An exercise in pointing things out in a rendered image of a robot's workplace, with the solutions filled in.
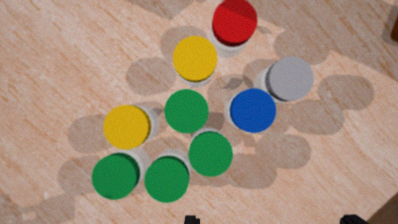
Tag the green bottle cap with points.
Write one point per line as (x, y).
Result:
(116, 175)
(167, 178)
(210, 153)
(186, 111)

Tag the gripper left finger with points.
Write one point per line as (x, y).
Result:
(191, 219)

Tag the yellow bottle cap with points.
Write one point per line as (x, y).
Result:
(128, 126)
(195, 60)

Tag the red bottle cap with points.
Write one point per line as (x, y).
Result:
(234, 22)

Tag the orange digital multimeter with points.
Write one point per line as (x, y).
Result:
(394, 32)

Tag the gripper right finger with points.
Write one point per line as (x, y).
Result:
(352, 219)

